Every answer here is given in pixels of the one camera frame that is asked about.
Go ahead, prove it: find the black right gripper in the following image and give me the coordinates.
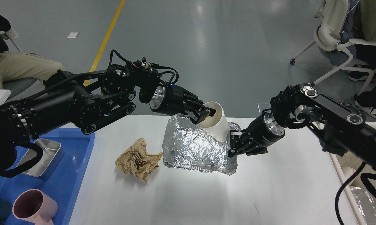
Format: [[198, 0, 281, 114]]
[[228, 112, 285, 157]]

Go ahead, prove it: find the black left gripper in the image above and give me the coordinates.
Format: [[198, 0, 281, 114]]
[[149, 85, 217, 124]]

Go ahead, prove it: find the white paper cup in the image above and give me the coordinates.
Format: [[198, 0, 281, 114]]
[[197, 102, 230, 142]]

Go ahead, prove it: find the aluminium foil tray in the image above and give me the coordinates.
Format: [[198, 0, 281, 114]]
[[162, 114, 238, 176]]

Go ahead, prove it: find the brown paper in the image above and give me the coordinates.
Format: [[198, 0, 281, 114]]
[[115, 137, 163, 182]]

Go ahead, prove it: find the stainless steel rectangular tray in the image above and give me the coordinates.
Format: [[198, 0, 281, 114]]
[[22, 138, 64, 180]]

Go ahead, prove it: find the pink mug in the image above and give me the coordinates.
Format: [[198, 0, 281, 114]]
[[12, 188, 58, 225]]

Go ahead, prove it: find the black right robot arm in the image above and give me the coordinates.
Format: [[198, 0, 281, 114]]
[[228, 83, 376, 225]]

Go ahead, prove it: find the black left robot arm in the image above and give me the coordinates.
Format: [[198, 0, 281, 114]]
[[0, 50, 216, 178]]

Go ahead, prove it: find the white cup in bin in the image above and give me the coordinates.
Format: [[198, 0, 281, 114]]
[[342, 166, 356, 181]]

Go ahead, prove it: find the crumpled foil in bin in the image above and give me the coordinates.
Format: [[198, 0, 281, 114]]
[[350, 186, 376, 225]]

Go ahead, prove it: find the blue plastic tray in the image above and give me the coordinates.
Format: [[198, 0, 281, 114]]
[[0, 128, 95, 225]]

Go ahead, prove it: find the white office chair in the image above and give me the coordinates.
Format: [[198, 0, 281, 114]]
[[289, 0, 376, 95]]

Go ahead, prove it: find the seated person olive jacket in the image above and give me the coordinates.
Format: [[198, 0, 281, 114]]
[[353, 0, 376, 119]]

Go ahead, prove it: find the grey office chair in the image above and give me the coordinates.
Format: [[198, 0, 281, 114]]
[[0, 28, 43, 100]]

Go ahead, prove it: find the person in black shirt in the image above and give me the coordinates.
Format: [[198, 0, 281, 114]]
[[0, 15, 66, 89]]

